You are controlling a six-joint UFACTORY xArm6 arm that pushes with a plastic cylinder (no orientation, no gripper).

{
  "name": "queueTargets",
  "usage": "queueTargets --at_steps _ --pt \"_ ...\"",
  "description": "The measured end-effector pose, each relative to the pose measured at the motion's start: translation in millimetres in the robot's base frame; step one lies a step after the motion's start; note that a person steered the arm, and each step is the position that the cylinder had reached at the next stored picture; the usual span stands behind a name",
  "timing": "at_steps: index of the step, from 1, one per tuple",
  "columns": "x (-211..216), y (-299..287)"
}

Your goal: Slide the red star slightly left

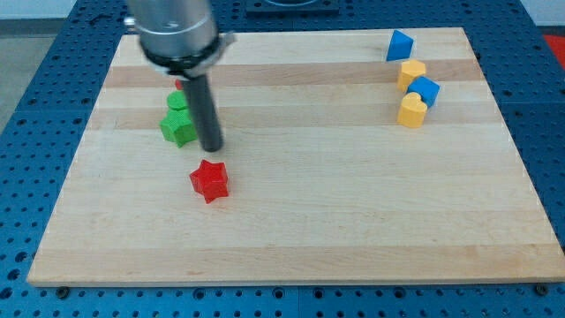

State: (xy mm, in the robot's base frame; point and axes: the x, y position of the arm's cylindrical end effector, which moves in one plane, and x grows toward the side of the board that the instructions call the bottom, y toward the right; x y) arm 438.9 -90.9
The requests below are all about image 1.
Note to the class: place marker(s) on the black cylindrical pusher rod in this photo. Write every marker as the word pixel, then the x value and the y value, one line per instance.
pixel 203 114

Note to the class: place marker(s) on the red star block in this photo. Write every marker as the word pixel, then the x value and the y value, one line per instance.
pixel 210 180

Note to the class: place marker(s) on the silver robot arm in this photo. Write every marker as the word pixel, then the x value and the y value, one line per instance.
pixel 181 39

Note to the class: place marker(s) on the green star block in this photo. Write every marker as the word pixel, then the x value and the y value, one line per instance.
pixel 177 127

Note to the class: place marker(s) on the green round block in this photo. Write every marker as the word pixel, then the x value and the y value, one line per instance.
pixel 177 101

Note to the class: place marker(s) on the wooden board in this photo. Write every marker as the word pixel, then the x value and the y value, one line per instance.
pixel 325 187

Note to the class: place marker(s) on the blue triangle block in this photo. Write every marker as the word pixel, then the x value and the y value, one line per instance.
pixel 400 46

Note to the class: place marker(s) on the yellow hexagon block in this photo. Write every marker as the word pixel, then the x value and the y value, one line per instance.
pixel 409 71

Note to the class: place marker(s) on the yellow heart block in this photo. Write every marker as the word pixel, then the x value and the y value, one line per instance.
pixel 412 111

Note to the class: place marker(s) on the blue cube block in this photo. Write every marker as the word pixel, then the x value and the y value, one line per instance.
pixel 426 88

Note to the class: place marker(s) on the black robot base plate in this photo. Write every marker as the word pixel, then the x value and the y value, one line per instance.
pixel 253 7

